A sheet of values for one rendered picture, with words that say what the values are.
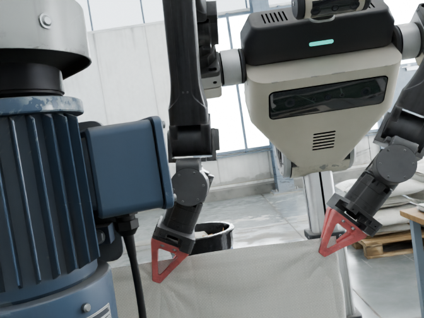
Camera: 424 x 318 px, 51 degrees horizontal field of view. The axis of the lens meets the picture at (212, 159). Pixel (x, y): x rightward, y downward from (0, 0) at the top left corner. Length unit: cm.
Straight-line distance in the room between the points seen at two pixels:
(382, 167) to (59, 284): 48
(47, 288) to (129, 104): 851
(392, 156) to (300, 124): 51
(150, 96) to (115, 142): 842
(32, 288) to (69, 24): 22
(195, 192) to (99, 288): 28
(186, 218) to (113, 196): 33
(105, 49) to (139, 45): 66
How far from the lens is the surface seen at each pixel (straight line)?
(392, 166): 71
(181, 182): 66
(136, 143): 42
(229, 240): 300
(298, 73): 112
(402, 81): 954
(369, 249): 423
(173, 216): 74
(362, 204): 77
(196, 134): 73
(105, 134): 42
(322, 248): 79
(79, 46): 42
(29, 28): 39
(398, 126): 79
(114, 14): 923
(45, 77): 42
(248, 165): 880
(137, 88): 889
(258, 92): 111
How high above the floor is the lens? 128
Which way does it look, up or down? 3 degrees down
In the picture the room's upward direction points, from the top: 9 degrees counter-clockwise
